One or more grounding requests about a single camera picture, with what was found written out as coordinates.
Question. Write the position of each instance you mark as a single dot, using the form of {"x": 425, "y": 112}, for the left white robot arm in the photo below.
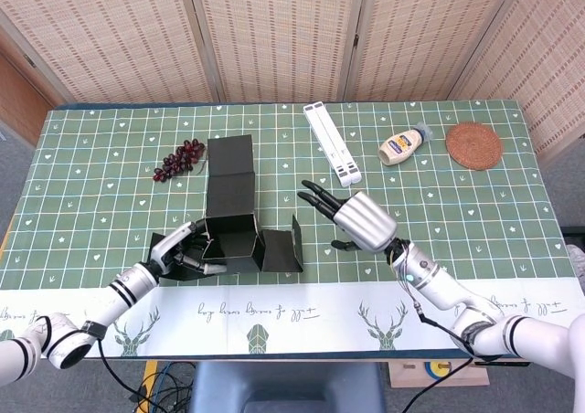
{"x": 123, "y": 289}

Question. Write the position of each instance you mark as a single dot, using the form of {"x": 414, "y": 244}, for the wooden board with blue disc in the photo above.
{"x": 411, "y": 374}

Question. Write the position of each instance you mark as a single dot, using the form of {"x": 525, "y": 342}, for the green checked deer tablecloth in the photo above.
{"x": 114, "y": 203}

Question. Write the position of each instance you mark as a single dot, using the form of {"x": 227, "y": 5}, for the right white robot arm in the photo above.
{"x": 439, "y": 285}

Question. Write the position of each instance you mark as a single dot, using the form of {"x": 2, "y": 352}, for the white folding stand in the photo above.
{"x": 331, "y": 143}

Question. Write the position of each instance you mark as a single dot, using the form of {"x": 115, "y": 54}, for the mayonnaise squeeze bottle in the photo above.
{"x": 401, "y": 147}

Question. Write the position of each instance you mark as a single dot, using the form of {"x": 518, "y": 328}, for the orange wooden door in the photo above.
{"x": 18, "y": 107}

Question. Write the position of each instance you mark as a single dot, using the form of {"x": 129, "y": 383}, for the black foldable cardboard box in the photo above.
{"x": 228, "y": 189}

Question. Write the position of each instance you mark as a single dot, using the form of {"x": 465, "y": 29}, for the round woven brown coaster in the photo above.
{"x": 474, "y": 145}

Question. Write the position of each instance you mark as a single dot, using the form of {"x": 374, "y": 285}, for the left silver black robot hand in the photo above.
{"x": 171, "y": 246}

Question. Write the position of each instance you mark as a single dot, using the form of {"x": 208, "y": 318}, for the dark red grape bunch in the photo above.
{"x": 180, "y": 159}

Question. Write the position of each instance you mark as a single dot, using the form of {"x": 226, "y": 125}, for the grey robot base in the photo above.
{"x": 283, "y": 385}

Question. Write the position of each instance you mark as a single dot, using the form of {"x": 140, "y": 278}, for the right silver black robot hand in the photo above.
{"x": 365, "y": 223}

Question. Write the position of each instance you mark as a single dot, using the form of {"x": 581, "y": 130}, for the bamboo folding screen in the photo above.
{"x": 274, "y": 34}

